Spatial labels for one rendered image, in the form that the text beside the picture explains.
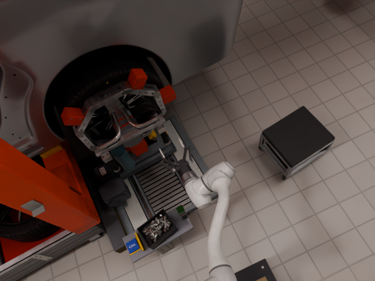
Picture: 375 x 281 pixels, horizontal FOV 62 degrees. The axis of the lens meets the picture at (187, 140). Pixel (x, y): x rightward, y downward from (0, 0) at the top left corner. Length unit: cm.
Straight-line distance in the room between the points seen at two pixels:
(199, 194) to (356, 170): 152
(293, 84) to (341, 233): 134
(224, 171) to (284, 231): 106
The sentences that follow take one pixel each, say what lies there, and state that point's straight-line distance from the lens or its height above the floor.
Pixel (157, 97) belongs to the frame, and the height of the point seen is 93.
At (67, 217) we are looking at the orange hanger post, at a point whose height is 83.
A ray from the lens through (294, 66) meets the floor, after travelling 322.
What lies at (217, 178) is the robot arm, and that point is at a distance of 158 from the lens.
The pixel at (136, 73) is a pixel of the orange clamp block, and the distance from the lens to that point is 174.
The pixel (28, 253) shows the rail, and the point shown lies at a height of 39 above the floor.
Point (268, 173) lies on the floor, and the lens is 264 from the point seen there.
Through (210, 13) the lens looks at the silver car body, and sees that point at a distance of 190.
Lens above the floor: 246
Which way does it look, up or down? 63 degrees down
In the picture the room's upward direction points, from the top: 15 degrees counter-clockwise
